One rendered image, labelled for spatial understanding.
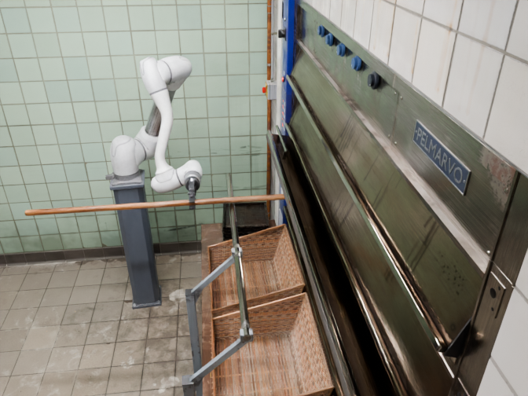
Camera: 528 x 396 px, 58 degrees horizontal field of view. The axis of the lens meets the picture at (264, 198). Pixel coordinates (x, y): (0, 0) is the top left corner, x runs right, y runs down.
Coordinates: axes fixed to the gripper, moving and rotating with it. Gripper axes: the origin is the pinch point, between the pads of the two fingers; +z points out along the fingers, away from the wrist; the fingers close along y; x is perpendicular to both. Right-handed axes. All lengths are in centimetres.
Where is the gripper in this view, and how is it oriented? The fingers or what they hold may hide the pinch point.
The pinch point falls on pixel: (192, 202)
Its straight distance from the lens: 240.8
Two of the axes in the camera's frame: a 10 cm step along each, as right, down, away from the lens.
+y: 0.0, 8.6, 5.1
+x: -9.9, 0.6, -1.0
